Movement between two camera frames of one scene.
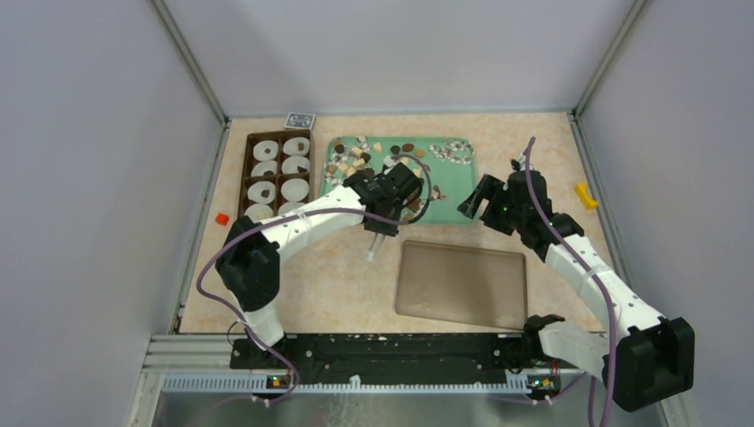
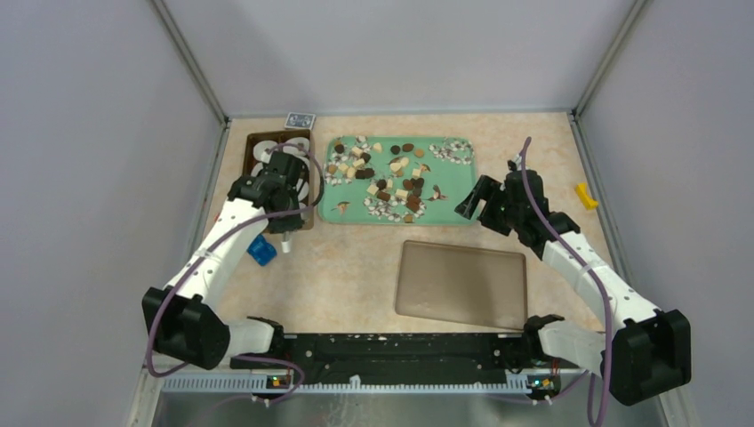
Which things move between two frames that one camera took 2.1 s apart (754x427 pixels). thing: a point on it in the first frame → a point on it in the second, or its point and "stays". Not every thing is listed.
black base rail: (485, 355) stays
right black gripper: (493, 189) stays
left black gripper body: (382, 228) → (286, 223)
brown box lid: (461, 284) stays
